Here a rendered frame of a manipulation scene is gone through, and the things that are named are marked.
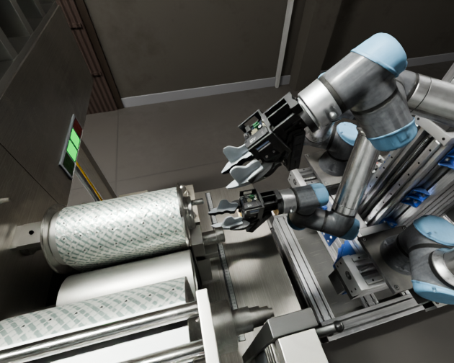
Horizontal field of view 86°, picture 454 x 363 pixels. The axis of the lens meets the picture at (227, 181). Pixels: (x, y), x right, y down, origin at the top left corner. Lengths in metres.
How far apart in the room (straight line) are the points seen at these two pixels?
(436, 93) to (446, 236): 0.50
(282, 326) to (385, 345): 1.69
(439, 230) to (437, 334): 1.22
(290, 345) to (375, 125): 0.37
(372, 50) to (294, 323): 0.39
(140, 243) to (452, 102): 0.67
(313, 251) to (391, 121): 1.34
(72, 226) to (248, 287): 0.55
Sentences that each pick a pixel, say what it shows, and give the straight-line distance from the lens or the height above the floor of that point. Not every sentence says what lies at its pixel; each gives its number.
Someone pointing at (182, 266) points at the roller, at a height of 1.23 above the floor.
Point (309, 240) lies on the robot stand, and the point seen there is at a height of 0.21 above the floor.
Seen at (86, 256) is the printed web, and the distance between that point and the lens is 0.57.
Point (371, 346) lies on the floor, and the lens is 1.93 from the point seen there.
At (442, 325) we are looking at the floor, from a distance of 2.20.
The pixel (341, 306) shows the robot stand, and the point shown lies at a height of 0.21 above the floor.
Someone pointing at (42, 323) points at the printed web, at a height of 1.40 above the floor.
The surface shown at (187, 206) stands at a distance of 0.53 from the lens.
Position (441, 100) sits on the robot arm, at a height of 1.46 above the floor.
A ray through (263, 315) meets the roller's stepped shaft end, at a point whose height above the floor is 1.34.
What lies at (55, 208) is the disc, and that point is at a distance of 0.62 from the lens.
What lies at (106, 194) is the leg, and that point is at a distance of 1.74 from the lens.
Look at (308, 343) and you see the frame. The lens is 0.30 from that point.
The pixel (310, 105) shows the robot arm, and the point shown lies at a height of 1.50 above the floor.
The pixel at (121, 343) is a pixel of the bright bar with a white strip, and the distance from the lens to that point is 0.31.
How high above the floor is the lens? 1.72
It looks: 51 degrees down
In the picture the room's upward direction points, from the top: straight up
